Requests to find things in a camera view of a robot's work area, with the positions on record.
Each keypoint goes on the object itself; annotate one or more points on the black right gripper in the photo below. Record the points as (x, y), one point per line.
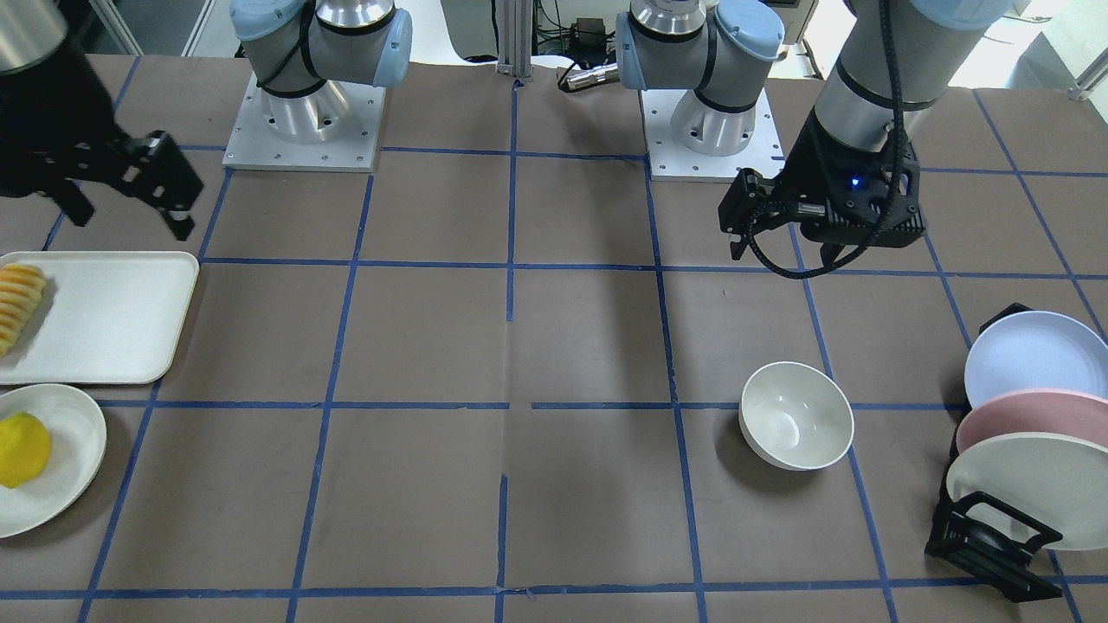
(50, 108)

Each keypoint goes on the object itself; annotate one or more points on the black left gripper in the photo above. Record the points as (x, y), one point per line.
(808, 164)

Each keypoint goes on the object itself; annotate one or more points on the white ceramic bowl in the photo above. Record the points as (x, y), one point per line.
(796, 418)

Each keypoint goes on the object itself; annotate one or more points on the yellow lemon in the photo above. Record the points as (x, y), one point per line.
(26, 447)

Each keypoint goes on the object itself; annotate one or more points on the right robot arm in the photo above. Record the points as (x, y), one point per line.
(295, 47)

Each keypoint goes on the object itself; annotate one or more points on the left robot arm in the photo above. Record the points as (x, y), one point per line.
(895, 65)

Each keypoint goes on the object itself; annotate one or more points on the white rectangular tray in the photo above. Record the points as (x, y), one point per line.
(107, 317)

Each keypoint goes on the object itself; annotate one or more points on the sliced orange toy food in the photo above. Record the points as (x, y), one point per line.
(22, 288)

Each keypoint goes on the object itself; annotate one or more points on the cream round plate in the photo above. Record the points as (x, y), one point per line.
(77, 429)

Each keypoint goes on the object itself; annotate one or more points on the light blue plate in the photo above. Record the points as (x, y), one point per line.
(1035, 350)

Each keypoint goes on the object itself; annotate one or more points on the pink plate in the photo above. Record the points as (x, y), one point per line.
(1037, 410)

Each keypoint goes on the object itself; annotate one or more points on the cream plate in rack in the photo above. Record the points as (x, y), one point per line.
(1058, 480)

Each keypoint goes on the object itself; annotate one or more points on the black dish rack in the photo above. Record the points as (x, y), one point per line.
(993, 541)

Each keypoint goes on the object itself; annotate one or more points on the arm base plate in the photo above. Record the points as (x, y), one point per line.
(689, 142)
(335, 129)

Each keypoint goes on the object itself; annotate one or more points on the aluminium frame post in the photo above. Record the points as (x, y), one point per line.
(514, 30)

